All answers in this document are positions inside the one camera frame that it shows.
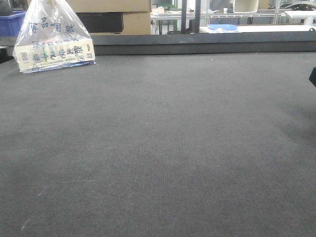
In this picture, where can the white bin on rack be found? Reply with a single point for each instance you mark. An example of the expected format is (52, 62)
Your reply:
(245, 6)

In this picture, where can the white metal rack shelf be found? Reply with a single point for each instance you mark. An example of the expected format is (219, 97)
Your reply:
(207, 17)

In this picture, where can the blue tray on white table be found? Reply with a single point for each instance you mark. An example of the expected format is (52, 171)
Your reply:
(223, 28)

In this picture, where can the white background table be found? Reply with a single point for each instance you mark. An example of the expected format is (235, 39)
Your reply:
(266, 28)

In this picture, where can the cream box inside bag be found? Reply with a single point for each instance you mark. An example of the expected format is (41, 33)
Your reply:
(51, 55)

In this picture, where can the clear printed plastic bag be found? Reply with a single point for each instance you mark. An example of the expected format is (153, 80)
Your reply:
(50, 20)

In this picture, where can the upper cardboard box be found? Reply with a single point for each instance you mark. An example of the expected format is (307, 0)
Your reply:
(110, 5)

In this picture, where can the black object at right edge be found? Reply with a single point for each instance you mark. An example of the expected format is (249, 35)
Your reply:
(312, 77)

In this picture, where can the blue plastic crate background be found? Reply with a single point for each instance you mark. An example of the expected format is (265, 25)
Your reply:
(10, 25)

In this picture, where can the black vertical post left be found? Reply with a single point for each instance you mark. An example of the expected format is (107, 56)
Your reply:
(183, 16)

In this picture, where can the black vertical post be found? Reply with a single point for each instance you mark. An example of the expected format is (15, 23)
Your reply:
(183, 16)
(197, 16)

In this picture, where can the black vertical post right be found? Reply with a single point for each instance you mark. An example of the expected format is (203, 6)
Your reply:
(197, 16)

